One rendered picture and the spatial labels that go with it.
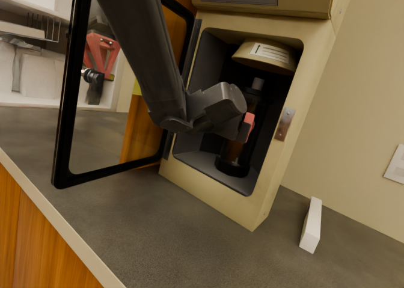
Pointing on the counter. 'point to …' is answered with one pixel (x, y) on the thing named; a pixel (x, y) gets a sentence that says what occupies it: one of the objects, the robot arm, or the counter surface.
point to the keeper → (284, 124)
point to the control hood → (284, 2)
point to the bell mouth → (267, 56)
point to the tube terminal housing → (211, 17)
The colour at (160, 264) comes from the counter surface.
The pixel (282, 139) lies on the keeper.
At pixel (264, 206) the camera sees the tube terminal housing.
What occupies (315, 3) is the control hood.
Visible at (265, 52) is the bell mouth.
